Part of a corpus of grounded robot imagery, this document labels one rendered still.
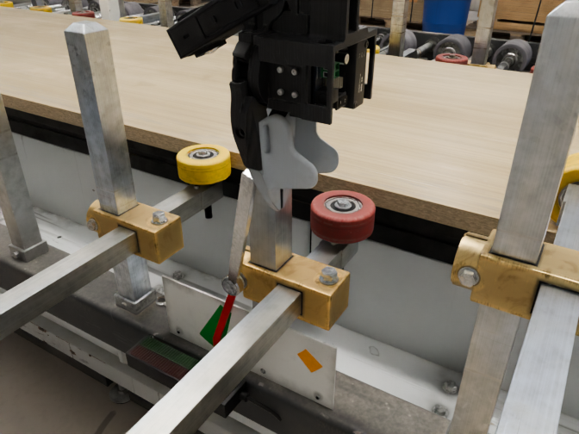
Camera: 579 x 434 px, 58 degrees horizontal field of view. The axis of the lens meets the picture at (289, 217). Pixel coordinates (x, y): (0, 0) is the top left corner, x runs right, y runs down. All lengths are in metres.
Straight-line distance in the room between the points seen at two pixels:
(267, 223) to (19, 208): 0.52
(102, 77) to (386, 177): 0.39
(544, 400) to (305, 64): 0.26
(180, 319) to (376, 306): 0.30
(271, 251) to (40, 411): 1.25
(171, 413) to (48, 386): 1.33
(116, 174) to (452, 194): 0.44
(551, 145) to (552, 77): 0.05
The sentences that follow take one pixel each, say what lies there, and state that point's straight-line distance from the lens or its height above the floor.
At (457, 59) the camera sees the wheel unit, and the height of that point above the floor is 0.91.
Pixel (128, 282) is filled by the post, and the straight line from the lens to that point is 0.79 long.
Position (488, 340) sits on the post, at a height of 0.88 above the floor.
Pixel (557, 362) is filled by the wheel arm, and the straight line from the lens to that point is 0.39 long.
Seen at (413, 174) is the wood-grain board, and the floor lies 0.90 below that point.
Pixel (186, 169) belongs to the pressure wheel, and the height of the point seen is 0.90.
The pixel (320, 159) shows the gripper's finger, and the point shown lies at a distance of 0.43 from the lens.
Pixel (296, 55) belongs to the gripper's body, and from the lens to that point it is 0.36.
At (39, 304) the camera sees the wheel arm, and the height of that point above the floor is 0.84.
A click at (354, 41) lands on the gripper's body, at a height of 1.14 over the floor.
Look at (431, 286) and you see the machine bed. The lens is 0.78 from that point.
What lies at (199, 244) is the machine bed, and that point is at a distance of 0.99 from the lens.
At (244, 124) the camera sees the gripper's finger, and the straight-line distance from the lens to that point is 0.38.
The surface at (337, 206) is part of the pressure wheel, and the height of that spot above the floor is 0.91.
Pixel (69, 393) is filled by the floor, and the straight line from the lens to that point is 1.74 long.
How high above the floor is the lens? 1.21
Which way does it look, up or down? 30 degrees down
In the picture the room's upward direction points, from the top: straight up
